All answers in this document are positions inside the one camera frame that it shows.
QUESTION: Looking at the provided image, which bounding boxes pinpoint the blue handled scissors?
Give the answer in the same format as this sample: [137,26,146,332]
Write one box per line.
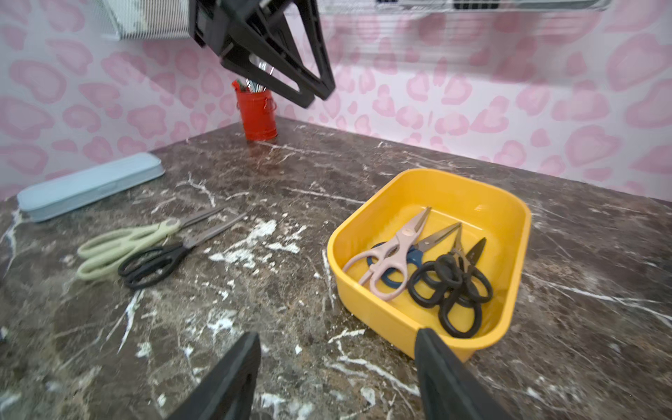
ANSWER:
[381,222,462,289]

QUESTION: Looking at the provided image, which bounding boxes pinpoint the white mesh wall basket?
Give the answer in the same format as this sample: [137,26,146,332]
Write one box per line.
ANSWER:
[96,0,190,40]

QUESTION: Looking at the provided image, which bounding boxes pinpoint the pink kitchen scissors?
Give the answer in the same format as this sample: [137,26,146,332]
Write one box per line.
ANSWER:
[343,207,432,302]

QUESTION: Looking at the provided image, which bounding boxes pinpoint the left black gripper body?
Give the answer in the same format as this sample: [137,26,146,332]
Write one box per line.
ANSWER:
[187,0,270,53]

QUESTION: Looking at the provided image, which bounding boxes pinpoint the yellow plastic storage box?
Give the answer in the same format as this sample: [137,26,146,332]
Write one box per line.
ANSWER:
[327,169,531,361]

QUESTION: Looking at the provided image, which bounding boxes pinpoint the black handled steel scissors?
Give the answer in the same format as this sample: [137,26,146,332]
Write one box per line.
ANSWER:
[117,213,246,291]

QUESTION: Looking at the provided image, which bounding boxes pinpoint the pens in red cup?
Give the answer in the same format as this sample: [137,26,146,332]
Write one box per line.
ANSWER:
[236,59,274,93]

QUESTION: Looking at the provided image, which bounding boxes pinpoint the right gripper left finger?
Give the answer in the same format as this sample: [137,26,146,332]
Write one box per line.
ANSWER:
[168,332,262,420]

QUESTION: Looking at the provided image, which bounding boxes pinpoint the red pen cup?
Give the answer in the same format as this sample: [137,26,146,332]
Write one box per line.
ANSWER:
[232,80,278,141]

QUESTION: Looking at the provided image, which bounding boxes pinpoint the white wire wall shelf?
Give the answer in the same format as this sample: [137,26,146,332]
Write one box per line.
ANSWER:
[318,0,612,15]

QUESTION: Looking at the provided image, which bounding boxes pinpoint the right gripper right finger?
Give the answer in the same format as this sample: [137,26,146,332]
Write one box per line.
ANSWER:
[415,328,512,420]

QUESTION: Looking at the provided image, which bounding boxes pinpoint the cream green handled scissors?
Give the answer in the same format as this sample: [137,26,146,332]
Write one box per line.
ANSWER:
[76,206,226,281]

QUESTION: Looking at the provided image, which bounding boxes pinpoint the all black scissors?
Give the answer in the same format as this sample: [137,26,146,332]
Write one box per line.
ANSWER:
[439,237,494,339]

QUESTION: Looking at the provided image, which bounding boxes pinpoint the black handled medium scissors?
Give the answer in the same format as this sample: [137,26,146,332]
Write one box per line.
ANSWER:
[407,254,475,308]

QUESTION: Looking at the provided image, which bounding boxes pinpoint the light blue pencil case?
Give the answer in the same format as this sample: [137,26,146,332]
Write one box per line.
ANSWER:
[17,152,165,222]

